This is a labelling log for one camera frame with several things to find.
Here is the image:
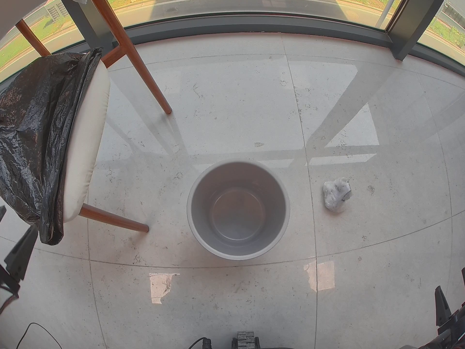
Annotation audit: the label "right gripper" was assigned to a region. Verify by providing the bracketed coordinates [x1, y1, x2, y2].
[434, 267, 465, 341]

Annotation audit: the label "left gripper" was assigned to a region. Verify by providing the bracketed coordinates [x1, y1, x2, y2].
[0, 206, 39, 299]

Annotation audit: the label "black plastic bag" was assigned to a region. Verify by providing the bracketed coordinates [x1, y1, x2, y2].
[0, 48, 104, 246]

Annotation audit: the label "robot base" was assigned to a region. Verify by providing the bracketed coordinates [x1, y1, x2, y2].
[192, 331, 293, 349]

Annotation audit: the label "grey trash bin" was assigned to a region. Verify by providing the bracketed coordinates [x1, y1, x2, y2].
[186, 159, 291, 261]

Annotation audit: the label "wooden chair cream cushions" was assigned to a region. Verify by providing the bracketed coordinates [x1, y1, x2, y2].
[0, 0, 173, 234]

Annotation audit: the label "window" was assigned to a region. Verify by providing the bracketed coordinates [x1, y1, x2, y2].
[0, 0, 465, 83]

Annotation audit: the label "black cable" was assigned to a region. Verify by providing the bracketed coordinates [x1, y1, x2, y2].
[16, 322, 70, 349]

